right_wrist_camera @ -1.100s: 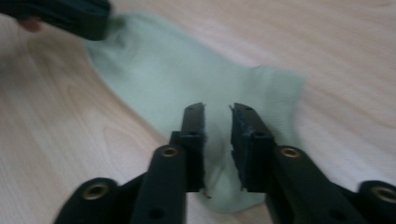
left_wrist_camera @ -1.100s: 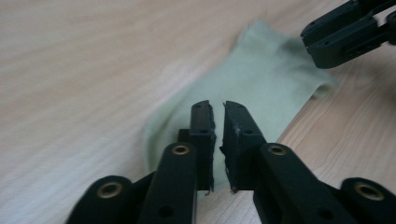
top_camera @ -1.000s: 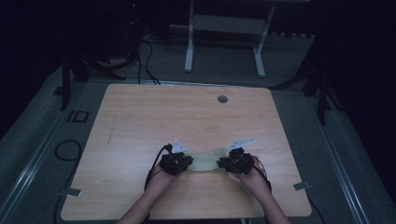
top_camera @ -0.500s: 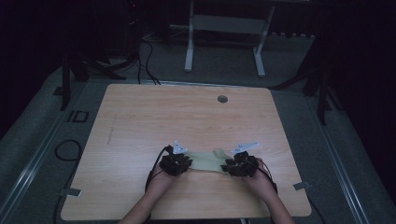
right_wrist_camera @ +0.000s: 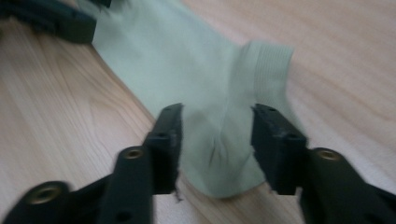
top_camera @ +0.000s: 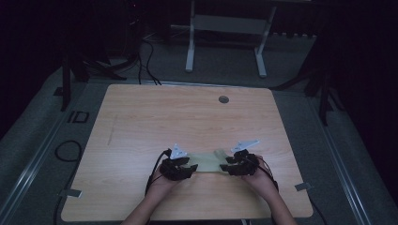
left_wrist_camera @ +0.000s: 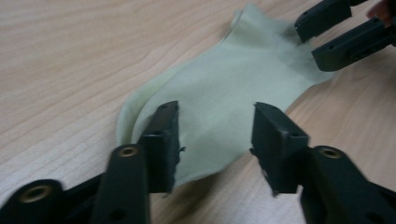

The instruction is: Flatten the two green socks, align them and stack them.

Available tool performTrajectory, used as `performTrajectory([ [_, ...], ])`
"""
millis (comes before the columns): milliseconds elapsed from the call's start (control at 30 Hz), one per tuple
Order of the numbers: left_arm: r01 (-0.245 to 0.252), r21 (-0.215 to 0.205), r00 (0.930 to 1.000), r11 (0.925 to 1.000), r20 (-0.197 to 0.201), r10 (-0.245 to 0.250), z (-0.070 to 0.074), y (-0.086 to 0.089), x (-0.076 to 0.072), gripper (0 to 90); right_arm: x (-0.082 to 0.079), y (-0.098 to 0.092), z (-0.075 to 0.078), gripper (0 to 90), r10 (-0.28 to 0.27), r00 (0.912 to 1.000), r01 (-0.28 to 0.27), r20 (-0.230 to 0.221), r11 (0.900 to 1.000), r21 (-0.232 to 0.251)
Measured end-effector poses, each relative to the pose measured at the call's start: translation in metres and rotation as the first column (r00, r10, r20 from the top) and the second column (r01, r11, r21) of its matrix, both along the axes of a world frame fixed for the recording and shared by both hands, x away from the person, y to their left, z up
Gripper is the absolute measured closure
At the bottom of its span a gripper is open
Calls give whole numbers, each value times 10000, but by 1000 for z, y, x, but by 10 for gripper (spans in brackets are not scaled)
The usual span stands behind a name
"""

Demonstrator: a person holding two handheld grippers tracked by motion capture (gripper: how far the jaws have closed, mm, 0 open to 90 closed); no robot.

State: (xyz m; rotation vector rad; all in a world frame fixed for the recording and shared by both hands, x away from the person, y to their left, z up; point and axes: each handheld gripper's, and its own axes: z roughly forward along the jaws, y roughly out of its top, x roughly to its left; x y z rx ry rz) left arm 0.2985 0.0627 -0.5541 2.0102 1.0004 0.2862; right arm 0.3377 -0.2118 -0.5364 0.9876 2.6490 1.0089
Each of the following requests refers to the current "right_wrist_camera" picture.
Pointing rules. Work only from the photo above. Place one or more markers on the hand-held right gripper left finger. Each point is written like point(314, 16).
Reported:
point(165, 149)

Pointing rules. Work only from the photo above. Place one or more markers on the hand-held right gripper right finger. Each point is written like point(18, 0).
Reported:
point(277, 152)

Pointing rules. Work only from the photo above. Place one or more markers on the light green sock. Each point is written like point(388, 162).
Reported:
point(199, 93)

